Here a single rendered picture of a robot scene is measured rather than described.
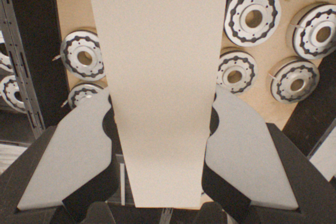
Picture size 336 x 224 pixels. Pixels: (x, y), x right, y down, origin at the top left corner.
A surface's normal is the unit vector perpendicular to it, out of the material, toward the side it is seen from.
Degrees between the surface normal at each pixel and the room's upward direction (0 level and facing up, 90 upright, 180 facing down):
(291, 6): 0
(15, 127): 90
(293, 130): 90
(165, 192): 0
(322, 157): 0
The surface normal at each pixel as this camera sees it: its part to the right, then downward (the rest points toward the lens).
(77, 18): 0.00, 0.51
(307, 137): -0.99, -0.11
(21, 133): 0.13, -0.85
